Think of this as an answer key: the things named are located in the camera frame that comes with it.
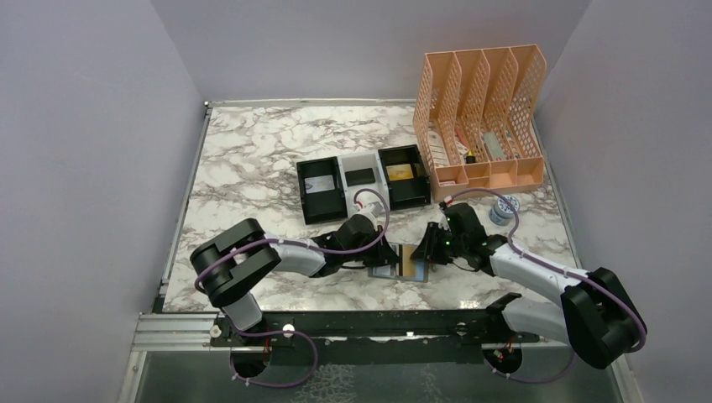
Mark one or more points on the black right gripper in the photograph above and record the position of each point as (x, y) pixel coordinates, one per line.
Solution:
(428, 247)

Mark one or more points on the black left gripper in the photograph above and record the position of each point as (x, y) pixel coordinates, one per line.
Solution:
(384, 254)

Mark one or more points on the grey card holder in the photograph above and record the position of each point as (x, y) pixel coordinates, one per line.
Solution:
(391, 271)

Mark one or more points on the gold card from holder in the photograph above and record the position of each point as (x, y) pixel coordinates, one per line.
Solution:
(411, 269)

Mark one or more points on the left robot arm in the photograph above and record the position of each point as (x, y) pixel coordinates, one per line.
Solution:
(230, 265)

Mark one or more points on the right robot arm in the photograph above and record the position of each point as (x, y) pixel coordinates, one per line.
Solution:
(591, 312)

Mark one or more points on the black card in white bin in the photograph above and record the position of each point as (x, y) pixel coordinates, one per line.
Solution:
(360, 177)

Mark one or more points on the black right bin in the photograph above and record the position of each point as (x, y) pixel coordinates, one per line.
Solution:
(411, 193)

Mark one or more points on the black bin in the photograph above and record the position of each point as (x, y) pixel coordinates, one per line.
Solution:
(411, 193)
(324, 206)

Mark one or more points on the white middle bin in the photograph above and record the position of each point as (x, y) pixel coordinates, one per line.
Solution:
(360, 160)

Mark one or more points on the black left bin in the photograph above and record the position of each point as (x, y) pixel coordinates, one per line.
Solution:
(324, 206)

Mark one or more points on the blue white tape roll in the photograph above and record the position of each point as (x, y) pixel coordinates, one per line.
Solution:
(503, 210)

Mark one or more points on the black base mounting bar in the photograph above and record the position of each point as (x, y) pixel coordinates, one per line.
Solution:
(301, 338)

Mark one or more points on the white item in organizer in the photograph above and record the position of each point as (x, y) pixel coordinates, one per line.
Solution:
(438, 151)

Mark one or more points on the black yellow marker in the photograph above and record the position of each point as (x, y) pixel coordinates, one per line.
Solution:
(469, 158)

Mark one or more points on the grey item in organizer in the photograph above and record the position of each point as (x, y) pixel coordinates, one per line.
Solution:
(492, 144)

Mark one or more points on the peach file organizer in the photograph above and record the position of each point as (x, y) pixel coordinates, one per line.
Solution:
(466, 93)

